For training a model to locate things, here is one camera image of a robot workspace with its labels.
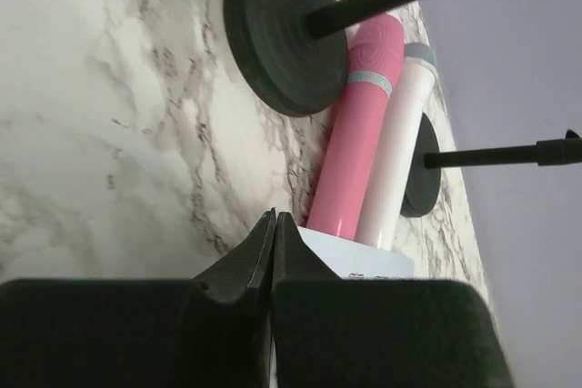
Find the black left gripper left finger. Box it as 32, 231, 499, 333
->
1, 211, 276, 387

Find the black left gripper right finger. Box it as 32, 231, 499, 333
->
271, 213, 514, 387

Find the white sheet music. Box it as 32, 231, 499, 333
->
298, 227, 415, 280

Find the white toy microphone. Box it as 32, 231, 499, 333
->
356, 42, 438, 250

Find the black round-base mic stand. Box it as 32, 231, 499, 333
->
401, 114, 581, 218

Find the pink toy microphone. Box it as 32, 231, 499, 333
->
306, 13, 404, 240

